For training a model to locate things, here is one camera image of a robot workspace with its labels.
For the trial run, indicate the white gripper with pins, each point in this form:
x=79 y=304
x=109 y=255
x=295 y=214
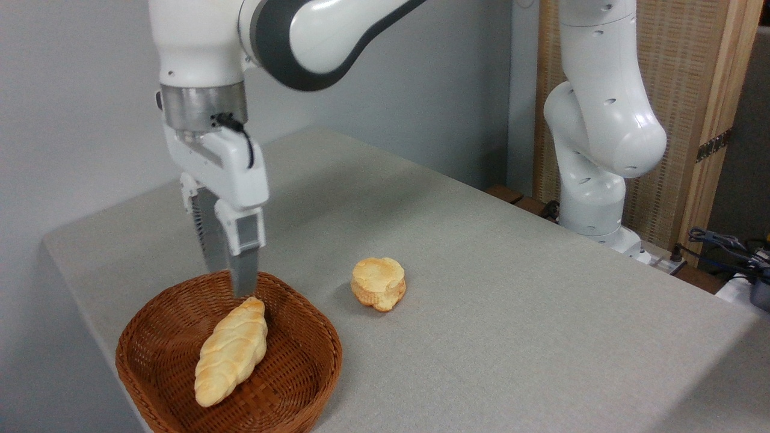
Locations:
x=231 y=171

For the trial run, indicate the long braided bread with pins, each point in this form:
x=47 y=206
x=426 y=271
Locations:
x=231 y=355

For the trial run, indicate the robot base connector block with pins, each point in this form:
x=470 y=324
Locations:
x=669 y=260

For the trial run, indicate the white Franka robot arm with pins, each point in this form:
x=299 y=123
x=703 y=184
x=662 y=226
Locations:
x=601 y=120

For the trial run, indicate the brown wicker basket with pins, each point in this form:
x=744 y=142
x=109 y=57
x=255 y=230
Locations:
x=289 y=361

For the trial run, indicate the round bread bun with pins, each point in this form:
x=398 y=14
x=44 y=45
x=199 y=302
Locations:
x=379 y=282

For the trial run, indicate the wooden rattan screen panel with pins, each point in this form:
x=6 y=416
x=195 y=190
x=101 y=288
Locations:
x=686 y=66

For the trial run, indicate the metal screen hinge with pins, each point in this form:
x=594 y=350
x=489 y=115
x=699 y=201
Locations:
x=713 y=145

